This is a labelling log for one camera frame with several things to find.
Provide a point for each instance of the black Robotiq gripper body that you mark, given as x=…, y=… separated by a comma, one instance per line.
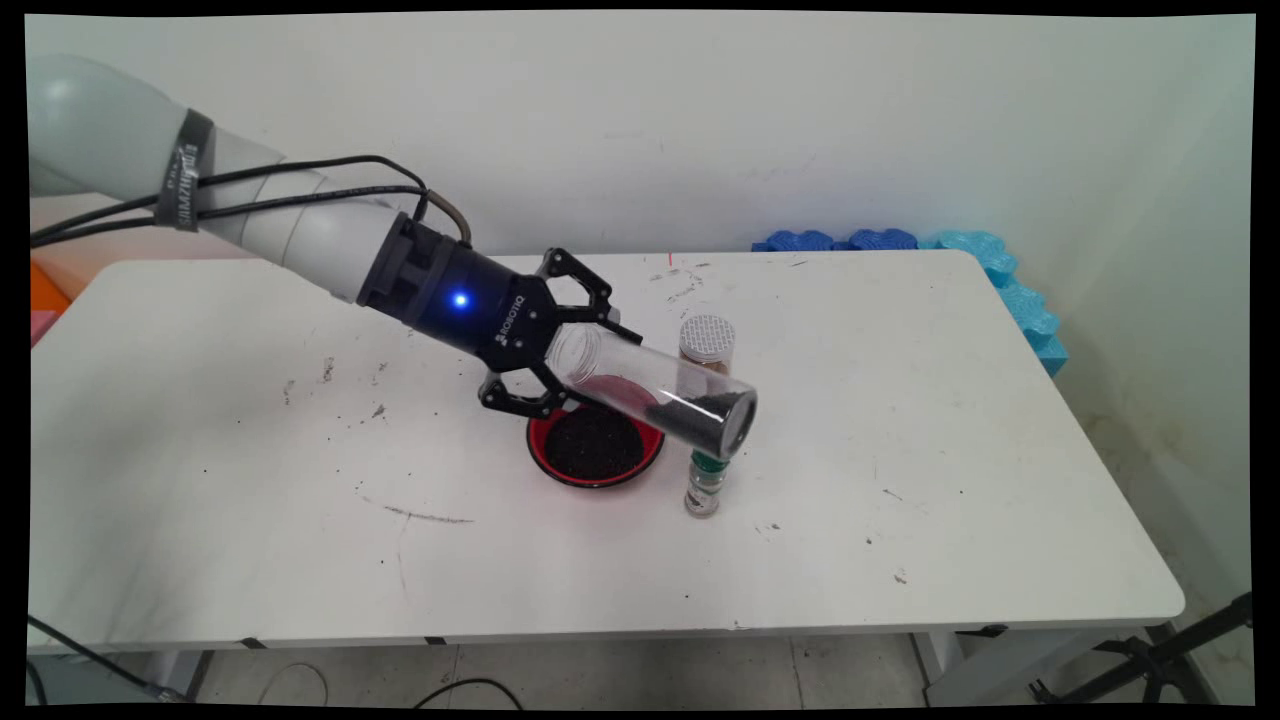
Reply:
x=470, y=300

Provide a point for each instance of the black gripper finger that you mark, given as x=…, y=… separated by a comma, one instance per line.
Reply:
x=520, y=403
x=585, y=275

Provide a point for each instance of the clear plastic jar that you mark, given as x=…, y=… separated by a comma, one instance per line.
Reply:
x=700, y=415

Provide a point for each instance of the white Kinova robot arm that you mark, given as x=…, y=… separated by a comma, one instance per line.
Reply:
x=100, y=130

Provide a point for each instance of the red bowl with dark grains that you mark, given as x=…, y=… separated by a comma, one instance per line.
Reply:
x=595, y=445

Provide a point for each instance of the nut jar with white lid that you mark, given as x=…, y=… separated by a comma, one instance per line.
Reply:
x=707, y=338

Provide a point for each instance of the spice bottle with green cap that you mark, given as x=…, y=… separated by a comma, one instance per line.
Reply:
x=705, y=490

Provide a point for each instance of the dark blue foam mat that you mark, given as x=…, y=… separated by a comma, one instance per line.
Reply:
x=795, y=241
x=882, y=239

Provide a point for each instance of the cyan foam mat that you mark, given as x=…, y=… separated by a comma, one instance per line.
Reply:
x=1010, y=280

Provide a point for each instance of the pink block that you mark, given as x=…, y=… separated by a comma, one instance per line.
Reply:
x=42, y=325

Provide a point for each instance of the white table leg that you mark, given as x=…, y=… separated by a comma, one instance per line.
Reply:
x=990, y=665
x=180, y=675

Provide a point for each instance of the black tripod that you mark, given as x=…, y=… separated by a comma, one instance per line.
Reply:
x=1150, y=660

